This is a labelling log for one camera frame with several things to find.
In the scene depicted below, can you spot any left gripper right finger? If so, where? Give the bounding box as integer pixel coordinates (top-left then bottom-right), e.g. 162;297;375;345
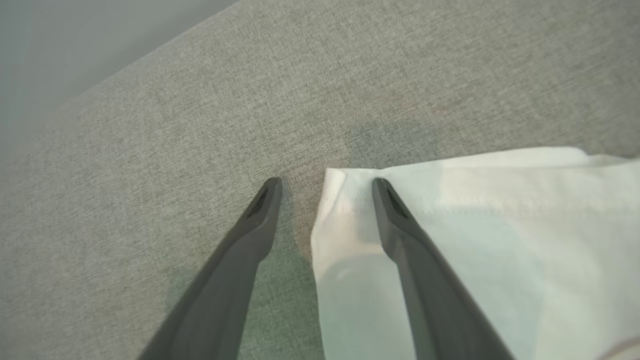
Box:
371;177;516;360

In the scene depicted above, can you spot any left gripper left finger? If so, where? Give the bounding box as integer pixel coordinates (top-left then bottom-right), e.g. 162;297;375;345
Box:
139;177;284;360

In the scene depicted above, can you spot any red and white shirt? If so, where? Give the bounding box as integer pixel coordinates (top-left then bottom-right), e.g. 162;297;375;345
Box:
310;146;640;360

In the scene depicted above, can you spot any grey fabric sofa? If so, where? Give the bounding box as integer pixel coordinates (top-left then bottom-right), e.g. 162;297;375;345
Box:
0;0;640;360

